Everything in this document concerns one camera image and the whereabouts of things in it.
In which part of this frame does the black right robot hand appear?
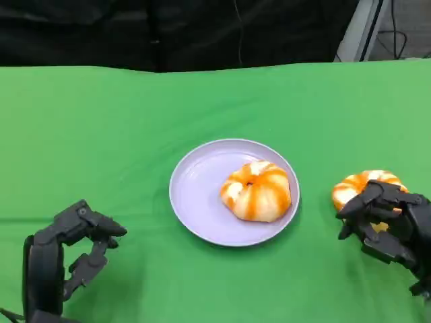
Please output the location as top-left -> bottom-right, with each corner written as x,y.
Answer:
335,180 -> 431,282

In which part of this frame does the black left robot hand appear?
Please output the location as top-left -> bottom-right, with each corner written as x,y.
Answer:
22,199 -> 128,316

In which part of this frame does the orange white toy bread roll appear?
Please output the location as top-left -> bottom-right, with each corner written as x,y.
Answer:
331,170 -> 409,233
220,160 -> 292,223

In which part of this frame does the lilac plate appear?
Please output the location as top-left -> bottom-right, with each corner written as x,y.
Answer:
168,138 -> 300,248

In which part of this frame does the green table cloth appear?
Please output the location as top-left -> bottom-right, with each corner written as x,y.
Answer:
0,59 -> 431,323

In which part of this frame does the black backdrop curtain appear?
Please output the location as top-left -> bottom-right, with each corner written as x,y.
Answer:
0,0 -> 360,73

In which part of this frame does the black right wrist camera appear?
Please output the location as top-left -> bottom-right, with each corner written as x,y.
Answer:
409,281 -> 431,297

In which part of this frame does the black looped cable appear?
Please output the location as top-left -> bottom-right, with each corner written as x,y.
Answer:
376,0 -> 409,61

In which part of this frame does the grey metal frame post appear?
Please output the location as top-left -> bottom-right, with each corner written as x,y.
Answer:
333,0 -> 395,63

